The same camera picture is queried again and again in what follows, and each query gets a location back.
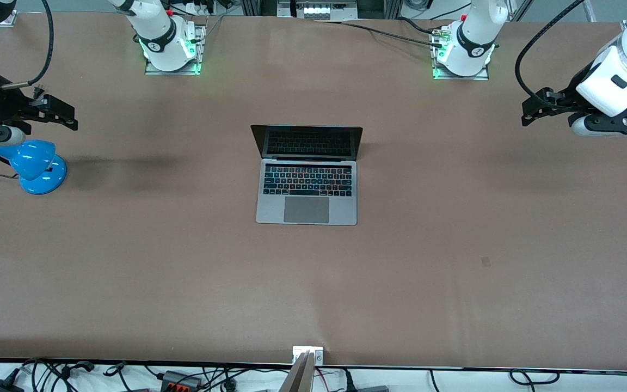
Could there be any grey silver laptop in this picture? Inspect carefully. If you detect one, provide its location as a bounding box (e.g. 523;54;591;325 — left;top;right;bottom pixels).
250;125;364;226

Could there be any blue desk lamp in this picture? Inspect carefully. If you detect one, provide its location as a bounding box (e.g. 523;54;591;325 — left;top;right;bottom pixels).
0;139;68;195

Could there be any white power strip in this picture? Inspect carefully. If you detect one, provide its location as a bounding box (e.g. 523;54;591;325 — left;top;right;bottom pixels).
278;0;358;21

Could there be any black orange power adapter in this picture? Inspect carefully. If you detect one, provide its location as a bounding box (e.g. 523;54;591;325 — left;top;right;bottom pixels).
160;370;203;390

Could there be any grey aluminium bar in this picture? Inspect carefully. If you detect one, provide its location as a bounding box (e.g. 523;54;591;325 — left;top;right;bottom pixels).
278;351;315;392

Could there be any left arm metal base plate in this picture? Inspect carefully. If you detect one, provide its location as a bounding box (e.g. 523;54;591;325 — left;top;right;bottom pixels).
431;26;490;82

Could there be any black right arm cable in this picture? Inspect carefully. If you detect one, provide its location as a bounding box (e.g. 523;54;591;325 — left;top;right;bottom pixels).
0;0;55;91

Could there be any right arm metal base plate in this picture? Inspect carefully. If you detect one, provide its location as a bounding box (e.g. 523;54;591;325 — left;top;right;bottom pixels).
144;23;208;76

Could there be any long black table cable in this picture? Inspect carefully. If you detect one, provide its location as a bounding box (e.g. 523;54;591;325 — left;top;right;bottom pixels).
313;19;445;48

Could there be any black cable connector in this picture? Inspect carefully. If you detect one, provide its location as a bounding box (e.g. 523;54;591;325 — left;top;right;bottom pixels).
59;360;95;380

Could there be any black looped cable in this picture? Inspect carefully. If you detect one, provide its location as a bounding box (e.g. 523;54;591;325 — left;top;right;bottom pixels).
509;369;560;385

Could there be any white table edge bracket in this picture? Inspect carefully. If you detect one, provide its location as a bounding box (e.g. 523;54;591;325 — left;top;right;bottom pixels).
292;346;324;365

